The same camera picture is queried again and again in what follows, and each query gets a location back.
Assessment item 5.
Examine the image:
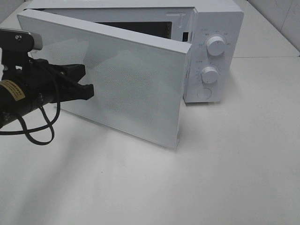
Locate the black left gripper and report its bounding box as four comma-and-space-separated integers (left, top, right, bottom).
0, 50, 94, 105

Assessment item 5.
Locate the white microwave door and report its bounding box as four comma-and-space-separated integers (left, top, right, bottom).
17, 9, 191, 149

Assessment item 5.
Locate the round door release button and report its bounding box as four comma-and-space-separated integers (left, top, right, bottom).
197, 88, 212, 101

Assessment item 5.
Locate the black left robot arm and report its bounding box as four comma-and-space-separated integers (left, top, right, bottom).
0, 50, 94, 127

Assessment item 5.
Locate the lower white timer knob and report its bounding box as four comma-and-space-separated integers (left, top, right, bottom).
201, 66, 218, 84

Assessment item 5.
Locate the upper white power knob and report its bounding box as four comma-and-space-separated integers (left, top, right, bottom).
205, 34, 226, 56

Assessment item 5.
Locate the white microwave oven body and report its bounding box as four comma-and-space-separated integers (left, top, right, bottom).
17, 0, 244, 103

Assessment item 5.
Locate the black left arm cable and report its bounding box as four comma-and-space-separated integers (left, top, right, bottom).
0, 60, 62, 146

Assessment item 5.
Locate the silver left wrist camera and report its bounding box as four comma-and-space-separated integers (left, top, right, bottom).
0, 28, 43, 52

